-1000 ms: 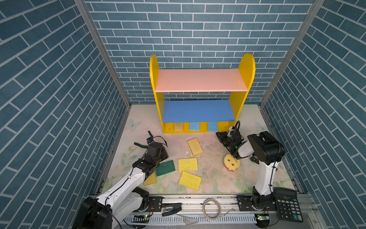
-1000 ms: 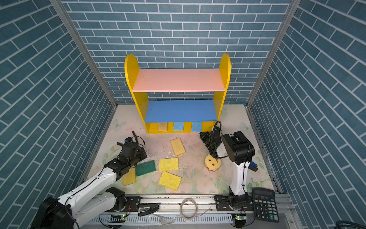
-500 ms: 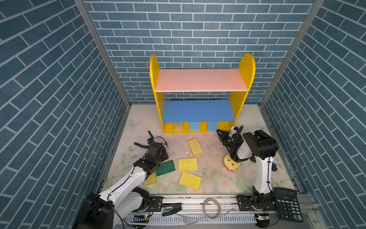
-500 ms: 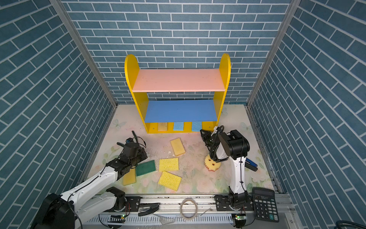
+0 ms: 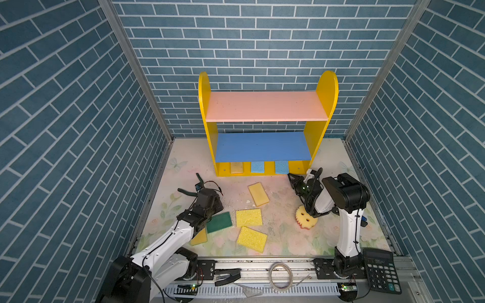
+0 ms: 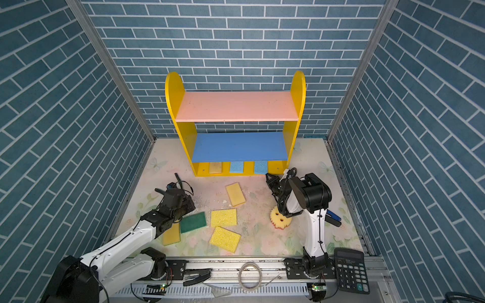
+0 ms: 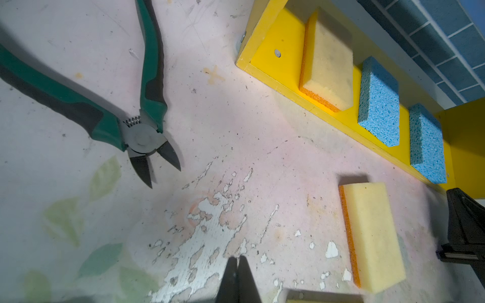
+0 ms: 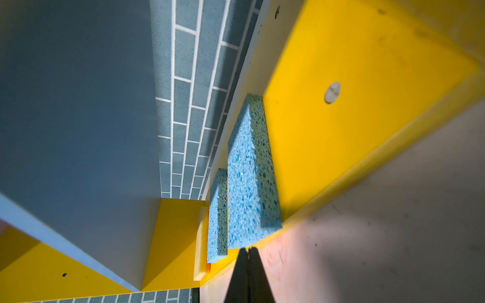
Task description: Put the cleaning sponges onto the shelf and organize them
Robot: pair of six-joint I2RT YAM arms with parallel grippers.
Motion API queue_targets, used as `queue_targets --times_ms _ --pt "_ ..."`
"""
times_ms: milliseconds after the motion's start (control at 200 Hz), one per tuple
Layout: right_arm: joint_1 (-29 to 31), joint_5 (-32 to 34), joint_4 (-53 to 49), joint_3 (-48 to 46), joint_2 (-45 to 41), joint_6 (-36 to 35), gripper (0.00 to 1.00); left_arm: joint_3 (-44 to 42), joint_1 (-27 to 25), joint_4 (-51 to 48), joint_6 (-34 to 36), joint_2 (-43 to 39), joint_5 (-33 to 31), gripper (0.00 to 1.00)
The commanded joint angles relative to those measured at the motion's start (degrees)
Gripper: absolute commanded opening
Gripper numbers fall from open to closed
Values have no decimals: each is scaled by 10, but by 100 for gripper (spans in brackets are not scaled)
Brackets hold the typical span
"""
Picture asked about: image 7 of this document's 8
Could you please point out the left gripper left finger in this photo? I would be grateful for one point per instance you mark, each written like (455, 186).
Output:
(229, 289)

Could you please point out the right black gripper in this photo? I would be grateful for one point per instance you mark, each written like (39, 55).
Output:
(465, 233)

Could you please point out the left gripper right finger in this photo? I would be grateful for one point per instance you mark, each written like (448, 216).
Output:
(247, 289)

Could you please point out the blue sponge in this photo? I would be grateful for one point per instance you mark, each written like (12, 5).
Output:
(379, 106)
(426, 145)

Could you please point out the pale yellow orange-backed sponge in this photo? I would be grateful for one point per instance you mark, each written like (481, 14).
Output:
(327, 64)

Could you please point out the bright yellow sponge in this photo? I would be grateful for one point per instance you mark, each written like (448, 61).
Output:
(313, 297)

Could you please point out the yellow shelf with coloured boards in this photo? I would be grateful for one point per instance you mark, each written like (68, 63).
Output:
(403, 78)

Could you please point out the green handled cutting pliers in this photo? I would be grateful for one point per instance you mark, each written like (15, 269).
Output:
(140, 136)

